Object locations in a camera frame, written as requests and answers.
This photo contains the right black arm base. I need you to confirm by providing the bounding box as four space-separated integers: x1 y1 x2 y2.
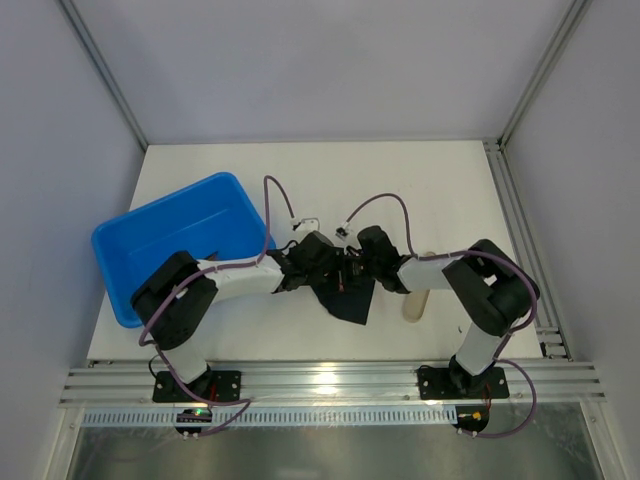
416 365 510 400

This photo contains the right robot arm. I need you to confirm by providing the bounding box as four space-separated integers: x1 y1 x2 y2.
357 226 540 400

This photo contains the right frame post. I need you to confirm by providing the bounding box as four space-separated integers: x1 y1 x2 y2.
497 0 593 150

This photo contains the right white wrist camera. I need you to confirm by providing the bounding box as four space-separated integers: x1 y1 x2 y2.
335 220 356 244

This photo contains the slotted cable duct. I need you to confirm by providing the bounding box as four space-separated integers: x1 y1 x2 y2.
81 404 457 428

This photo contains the aluminium rail frame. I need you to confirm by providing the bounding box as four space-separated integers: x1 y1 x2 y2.
59 359 606 408

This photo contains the frame post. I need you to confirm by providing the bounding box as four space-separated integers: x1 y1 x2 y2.
55 0 149 152
497 0 593 150

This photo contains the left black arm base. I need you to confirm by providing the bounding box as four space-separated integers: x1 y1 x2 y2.
152 370 242 403

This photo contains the black paper napkin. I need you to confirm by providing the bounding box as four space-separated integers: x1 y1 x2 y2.
312 271 375 326

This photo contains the blue plastic bin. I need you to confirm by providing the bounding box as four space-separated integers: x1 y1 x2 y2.
91 172 266 329

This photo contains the left frame post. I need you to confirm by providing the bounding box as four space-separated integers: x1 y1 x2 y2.
55 0 149 152

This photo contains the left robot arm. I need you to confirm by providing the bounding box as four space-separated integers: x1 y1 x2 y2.
130 231 342 389

